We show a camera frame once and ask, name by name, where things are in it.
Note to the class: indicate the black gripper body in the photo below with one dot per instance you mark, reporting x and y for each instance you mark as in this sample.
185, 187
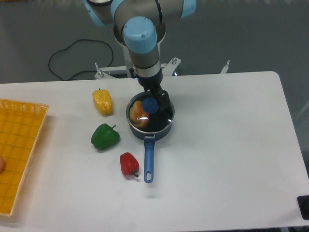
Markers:
149, 83

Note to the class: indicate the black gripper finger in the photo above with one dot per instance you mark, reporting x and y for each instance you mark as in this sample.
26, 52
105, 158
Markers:
161, 96

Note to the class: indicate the glass pot lid blue knob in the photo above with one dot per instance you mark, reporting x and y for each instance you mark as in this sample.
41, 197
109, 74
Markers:
159, 119

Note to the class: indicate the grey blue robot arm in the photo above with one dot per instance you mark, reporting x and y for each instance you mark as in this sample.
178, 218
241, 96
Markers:
135, 24

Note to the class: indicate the dark blue saucepan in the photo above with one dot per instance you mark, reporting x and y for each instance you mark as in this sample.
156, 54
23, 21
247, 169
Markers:
149, 140

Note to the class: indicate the braided bread roll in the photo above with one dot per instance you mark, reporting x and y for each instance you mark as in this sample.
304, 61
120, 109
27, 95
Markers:
138, 117

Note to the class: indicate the yellow bell pepper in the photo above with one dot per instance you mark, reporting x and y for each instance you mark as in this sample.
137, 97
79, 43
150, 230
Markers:
103, 101

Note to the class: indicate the green bell pepper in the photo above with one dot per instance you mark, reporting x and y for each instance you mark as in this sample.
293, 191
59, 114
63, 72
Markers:
105, 137

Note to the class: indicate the red bell pepper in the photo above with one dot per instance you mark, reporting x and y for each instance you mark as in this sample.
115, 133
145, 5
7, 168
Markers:
129, 165

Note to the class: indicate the yellow woven basket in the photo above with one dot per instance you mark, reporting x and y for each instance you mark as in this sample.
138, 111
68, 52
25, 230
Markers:
20, 126

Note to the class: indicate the black object at table edge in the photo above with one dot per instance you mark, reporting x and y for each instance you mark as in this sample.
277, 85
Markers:
303, 203

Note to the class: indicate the metal pedestal base frame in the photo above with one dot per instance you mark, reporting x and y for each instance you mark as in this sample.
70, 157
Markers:
169, 69

